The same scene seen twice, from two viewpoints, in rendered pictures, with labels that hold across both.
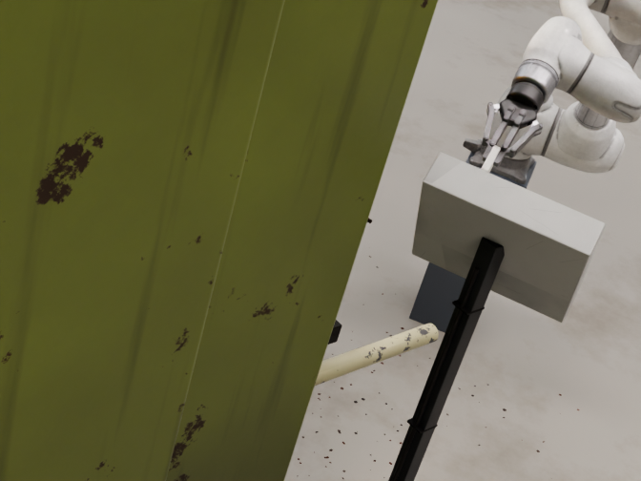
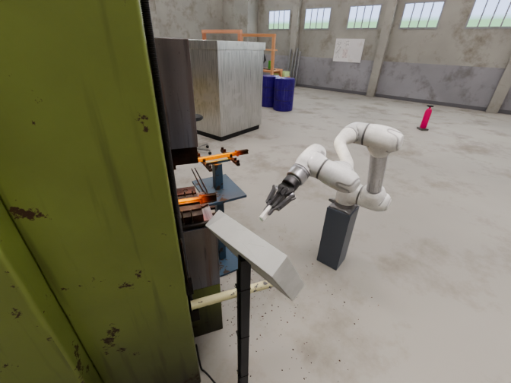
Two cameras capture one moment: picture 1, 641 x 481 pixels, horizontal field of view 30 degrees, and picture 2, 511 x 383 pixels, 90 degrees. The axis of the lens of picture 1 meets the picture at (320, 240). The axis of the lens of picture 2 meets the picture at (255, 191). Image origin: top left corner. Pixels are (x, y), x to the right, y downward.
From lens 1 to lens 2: 1.65 m
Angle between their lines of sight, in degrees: 25
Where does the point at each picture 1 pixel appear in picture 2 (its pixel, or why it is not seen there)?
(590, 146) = (373, 200)
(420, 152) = not seen: hidden behind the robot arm
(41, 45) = not seen: outside the picture
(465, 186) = (222, 228)
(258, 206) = (80, 240)
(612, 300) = (404, 257)
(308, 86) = (73, 178)
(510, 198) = (241, 236)
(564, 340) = (379, 273)
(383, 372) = not seen: hidden behind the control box
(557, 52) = (307, 159)
